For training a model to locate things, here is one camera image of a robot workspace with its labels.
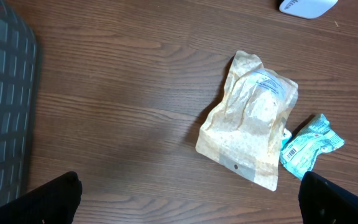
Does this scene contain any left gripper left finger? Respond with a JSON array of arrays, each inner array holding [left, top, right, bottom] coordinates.
[[0, 171, 83, 224]]

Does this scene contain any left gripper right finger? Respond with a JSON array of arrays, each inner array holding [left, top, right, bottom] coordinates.
[[298, 171, 358, 224]]

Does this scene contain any teal wet wipes pack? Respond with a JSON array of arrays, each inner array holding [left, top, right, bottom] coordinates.
[[280, 114, 345, 179]]

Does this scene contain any beige plastic pouch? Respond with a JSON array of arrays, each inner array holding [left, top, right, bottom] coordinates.
[[195, 50, 298, 191]]

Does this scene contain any teal Kleenex tissue pack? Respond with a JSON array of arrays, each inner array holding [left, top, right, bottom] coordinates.
[[281, 128, 292, 149]]

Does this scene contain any white barcode scanner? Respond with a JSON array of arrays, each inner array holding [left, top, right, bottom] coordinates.
[[279, 0, 338, 19]]

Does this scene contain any dark grey mesh basket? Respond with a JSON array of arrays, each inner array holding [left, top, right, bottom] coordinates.
[[0, 0, 40, 207]]

